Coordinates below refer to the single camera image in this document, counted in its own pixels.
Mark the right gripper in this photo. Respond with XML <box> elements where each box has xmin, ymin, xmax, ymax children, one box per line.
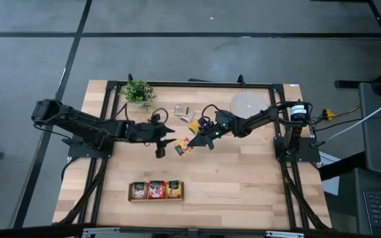
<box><xmin>186</xmin><ymin>110</ymin><xmax>237</xmax><ymax>151</ymax></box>

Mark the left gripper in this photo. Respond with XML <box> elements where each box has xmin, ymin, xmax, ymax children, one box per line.
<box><xmin>126</xmin><ymin>120</ymin><xmax>178</xmax><ymax>159</ymax></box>

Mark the wooden tea organizer box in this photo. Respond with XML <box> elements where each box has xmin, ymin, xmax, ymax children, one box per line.
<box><xmin>127</xmin><ymin>180</ymin><xmax>185</xmax><ymax>202</ymax></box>

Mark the green potted plant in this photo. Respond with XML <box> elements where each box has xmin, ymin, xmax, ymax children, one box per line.
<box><xmin>120</xmin><ymin>78</ymin><xmax>157</xmax><ymax>110</ymax></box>

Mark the white paper sheet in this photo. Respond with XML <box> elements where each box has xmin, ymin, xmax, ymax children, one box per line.
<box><xmin>318</xmin><ymin>151</ymin><xmax>341</xmax><ymax>196</ymax></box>

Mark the black slanted bar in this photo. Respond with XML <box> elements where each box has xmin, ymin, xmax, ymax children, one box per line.
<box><xmin>317</xmin><ymin>151</ymin><xmax>366</xmax><ymax>182</ymax></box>

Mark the dark grey desk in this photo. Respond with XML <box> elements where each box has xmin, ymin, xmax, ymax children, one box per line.
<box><xmin>339</xmin><ymin>167</ymin><xmax>381</xmax><ymax>237</ymax></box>

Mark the grey side table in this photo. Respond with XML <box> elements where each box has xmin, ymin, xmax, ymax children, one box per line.
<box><xmin>358</xmin><ymin>81</ymin><xmax>381</xmax><ymax>179</ymax></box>

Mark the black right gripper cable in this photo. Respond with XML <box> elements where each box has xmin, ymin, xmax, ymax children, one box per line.
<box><xmin>201</xmin><ymin>104</ymin><xmax>221</xmax><ymax>122</ymax></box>

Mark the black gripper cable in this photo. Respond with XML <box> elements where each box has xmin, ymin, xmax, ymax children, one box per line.
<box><xmin>201</xmin><ymin>104</ymin><xmax>221</xmax><ymax>122</ymax></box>
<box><xmin>150</xmin><ymin>107</ymin><xmax>169</xmax><ymax>126</ymax></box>

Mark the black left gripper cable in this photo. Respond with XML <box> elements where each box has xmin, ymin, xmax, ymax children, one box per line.
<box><xmin>150</xmin><ymin>107</ymin><xmax>169</xmax><ymax>126</ymax></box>

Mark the black metal table frame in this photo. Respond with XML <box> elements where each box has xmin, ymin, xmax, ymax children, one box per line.
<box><xmin>53</xmin><ymin>80</ymin><xmax>332</xmax><ymax>231</ymax></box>

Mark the round woven rope coaster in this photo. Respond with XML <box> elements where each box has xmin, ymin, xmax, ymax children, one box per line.
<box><xmin>230</xmin><ymin>90</ymin><xmax>269</xmax><ymax>120</ymax></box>

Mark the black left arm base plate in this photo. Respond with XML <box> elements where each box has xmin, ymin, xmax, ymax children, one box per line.
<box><xmin>67</xmin><ymin>133</ymin><xmax>114</xmax><ymax>159</ymax></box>

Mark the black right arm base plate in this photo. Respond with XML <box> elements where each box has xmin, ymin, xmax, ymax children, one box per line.
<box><xmin>273</xmin><ymin>135</ymin><xmax>321</xmax><ymax>163</ymax></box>

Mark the silver bracket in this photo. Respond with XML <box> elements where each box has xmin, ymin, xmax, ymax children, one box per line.
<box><xmin>265</xmin><ymin>230</ymin><xmax>306</xmax><ymax>238</ymax></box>
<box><xmin>81</xmin><ymin>227</ymin><xmax>122</xmax><ymax>238</ymax></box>

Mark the yellow plug with orange cable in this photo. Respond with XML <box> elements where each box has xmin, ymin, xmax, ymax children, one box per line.
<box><xmin>322</xmin><ymin>104</ymin><xmax>362</xmax><ymax>120</ymax></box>

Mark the black power cable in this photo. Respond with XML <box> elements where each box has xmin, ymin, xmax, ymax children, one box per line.
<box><xmin>309</xmin><ymin>115</ymin><xmax>381</xmax><ymax>133</ymax></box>

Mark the white cable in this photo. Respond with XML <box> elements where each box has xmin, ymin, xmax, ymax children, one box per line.
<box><xmin>311</xmin><ymin>94</ymin><xmax>381</xmax><ymax>148</ymax></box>

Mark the black bottom rail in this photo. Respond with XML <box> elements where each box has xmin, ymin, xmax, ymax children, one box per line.
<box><xmin>0</xmin><ymin>223</ymin><xmax>381</xmax><ymax>238</ymax></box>

